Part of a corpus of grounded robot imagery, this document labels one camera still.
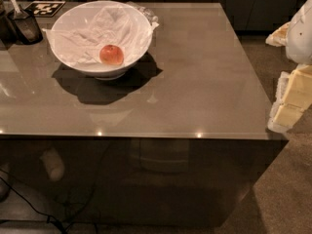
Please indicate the white paper liner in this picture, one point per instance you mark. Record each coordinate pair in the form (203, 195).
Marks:
(87, 36)

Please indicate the red apple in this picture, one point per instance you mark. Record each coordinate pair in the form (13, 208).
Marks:
(111, 54)

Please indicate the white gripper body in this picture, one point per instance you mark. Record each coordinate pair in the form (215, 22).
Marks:
(300, 38)

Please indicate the white handled utensil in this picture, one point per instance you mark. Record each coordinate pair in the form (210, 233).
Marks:
(17, 9)

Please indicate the black cup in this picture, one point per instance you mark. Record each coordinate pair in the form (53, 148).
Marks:
(25, 26)

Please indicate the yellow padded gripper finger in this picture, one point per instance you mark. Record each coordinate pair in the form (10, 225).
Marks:
(293, 98)
(279, 37)

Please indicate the black white marker tag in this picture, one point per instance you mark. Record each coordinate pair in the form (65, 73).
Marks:
(45, 9)

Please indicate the white bowl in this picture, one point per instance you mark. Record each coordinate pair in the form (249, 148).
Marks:
(97, 36)

